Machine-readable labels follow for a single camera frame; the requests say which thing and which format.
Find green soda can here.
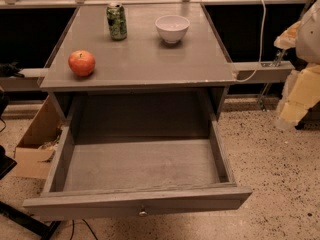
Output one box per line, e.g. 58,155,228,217
106,3,127,41

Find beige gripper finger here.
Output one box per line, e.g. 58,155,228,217
275,64,320,130
274,21,300,50

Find black stand base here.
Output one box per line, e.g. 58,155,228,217
0,145,60,240

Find black floor cable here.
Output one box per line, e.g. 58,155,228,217
69,219,100,240

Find white bowl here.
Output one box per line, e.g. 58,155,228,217
155,15,190,43

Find metal diagonal rod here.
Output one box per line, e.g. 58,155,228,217
256,48,287,112

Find red apple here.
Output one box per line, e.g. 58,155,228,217
68,50,96,77

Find grey cabinet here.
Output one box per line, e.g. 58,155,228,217
39,2,238,142

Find open grey top drawer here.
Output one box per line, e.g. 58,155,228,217
23,116,252,220

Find cardboard box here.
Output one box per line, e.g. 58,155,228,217
13,97,62,179

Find metal drawer knob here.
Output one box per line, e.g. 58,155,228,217
138,210,148,217

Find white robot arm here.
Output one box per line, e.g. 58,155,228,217
274,0,320,130

